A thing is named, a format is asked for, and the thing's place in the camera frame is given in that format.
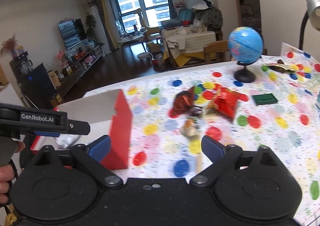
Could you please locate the wooden chair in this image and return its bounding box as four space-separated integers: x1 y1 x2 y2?
203 40 232 64

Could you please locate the green rectangular packet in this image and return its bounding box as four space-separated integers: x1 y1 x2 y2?
252 94 278 106

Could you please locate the small white round stool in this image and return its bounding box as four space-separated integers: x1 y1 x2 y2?
137 52 152 61

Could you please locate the colourful balloon tablecloth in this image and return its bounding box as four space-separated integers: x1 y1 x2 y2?
82 41 320 226

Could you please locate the round coffee table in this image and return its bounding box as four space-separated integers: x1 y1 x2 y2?
118 32 146 51

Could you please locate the dark tv cabinet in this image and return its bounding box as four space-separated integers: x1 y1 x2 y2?
55 44 103 99

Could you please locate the dark red foil snack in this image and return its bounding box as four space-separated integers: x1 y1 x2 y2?
169 87 195 117

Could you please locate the blue desk globe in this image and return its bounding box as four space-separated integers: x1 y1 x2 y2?
228 26 264 83

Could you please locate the small brown candy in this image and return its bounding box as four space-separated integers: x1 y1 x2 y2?
190 106 203 117

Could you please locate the clear wrapped orange pastry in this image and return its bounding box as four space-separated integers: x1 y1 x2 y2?
181 117 201 138

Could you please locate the person's left hand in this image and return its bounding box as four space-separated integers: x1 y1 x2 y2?
0 141 25 205

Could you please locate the sofa with yellow cover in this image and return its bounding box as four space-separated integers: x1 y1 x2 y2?
161 8 224 67

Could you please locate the silver snack packet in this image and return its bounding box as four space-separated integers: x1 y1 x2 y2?
55 134 80 149

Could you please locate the desk lamp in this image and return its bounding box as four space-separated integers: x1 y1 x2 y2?
298 0 320 50

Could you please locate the flat screen television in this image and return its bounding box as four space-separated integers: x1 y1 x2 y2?
58 19 87 50

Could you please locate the red white cardboard box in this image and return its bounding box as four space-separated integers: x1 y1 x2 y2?
30 89 132 170

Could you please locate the dark flat wrapper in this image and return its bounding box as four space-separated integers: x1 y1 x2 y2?
266 60 295 74

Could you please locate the red snack bag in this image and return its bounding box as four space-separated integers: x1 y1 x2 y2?
207 87 248 119

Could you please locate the white cupboard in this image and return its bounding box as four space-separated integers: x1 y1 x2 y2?
0 83 24 106

